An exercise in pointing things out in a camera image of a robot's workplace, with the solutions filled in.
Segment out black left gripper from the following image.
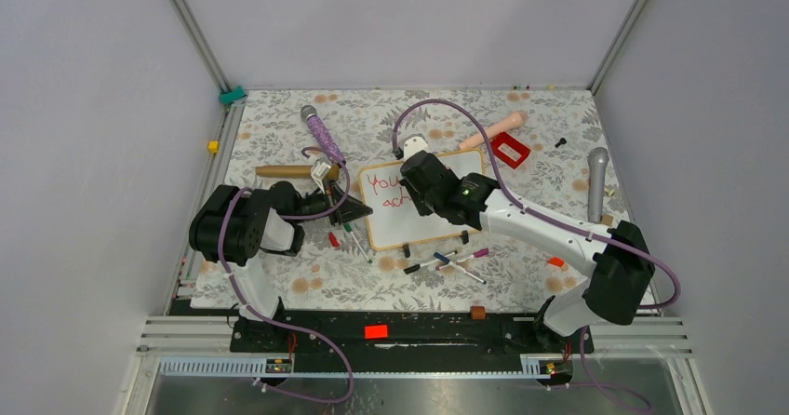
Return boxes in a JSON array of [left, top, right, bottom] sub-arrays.
[[291, 178, 372, 225]]

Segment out red marker cap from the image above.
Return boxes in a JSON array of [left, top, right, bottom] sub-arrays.
[[328, 233, 341, 248]]

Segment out yellow framed whiteboard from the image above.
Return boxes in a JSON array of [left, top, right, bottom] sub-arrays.
[[358, 162, 476, 251]]

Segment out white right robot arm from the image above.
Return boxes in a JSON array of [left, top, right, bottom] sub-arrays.
[[400, 151, 655, 352]]

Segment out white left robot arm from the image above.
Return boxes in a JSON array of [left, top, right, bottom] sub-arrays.
[[188, 181, 373, 351]]

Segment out green capped whiteboard marker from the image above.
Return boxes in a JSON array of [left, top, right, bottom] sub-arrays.
[[343, 223, 372, 264]]

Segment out blue capped whiteboard marker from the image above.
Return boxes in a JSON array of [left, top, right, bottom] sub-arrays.
[[434, 252, 488, 285]]

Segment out magenta capped whiteboard marker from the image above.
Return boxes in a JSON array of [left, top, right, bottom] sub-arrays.
[[454, 248, 489, 264]]

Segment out black capped whiteboard marker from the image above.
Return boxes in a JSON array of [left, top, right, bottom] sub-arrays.
[[403, 250, 459, 274]]

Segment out purple glitter toy microphone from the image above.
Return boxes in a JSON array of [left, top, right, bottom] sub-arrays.
[[301, 105, 346, 166]]

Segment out red rectangular plastic box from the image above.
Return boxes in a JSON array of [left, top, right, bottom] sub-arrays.
[[491, 132, 531, 169]]

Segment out pink toy microphone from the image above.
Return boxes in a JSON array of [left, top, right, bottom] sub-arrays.
[[458, 110, 528, 150]]

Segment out floral patterned table mat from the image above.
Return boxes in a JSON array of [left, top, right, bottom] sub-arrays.
[[223, 89, 607, 313]]

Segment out red tape label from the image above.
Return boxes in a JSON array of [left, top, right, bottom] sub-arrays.
[[363, 324, 389, 340]]

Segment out brown cylinder block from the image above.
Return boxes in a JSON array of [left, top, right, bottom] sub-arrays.
[[469, 305, 487, 321]]

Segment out red triangular block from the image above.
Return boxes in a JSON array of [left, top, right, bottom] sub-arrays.
[[547, 257, 566, 268]]

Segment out small yellow cube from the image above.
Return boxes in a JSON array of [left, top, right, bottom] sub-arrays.
[[207, 141, 220, 154]]

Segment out silver toy microphone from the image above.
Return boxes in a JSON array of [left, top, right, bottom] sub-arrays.
[[587, 147, 609, 223]]

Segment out teal corner clamp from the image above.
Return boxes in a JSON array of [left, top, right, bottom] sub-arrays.
[[219, 86, 247, 106]]

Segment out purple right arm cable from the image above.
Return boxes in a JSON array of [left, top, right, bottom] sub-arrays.
[[392, 99, 683, 413]]

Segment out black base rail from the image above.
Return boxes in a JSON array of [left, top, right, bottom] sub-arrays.
[[230, 310, 595, 373]]

